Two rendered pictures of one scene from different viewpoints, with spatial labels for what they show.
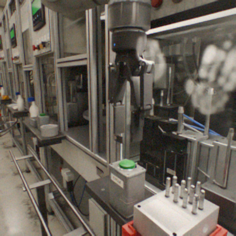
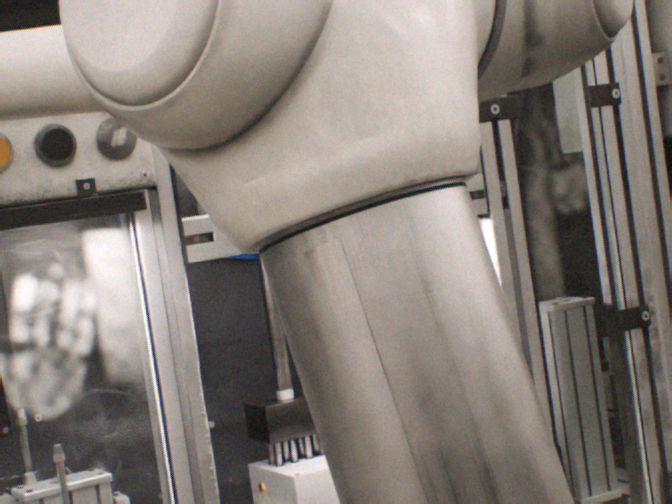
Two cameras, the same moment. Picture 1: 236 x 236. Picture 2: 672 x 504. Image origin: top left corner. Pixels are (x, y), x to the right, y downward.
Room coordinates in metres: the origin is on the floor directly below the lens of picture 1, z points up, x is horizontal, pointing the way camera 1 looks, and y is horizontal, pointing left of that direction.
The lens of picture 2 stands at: (-0.05, 1.02, 1.35)
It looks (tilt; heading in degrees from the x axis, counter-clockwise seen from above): 3 degrees down; 277
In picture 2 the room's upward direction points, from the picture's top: 8 degrees counter-clockwise
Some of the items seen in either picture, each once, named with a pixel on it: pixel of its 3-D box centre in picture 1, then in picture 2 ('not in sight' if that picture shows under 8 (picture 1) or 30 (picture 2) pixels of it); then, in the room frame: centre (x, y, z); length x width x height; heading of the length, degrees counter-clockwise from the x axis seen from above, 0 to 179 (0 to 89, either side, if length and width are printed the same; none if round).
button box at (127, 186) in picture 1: (129, 185); not in sight; (0.45, -0.03, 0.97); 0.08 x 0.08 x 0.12; 35
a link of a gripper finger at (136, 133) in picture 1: (136, 126); not in sight; (0.42, -0.05, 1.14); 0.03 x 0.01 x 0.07; 125
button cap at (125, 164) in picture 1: (126, 166); not in sight; (0.44, -0.03, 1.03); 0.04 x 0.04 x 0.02
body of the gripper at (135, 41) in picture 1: (128, 55); not in sight; (0.44, -0.03, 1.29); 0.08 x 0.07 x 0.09; 35
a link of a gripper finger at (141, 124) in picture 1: (143, 116); not in sight; (0.40, -0.06, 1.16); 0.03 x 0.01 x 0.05; 35
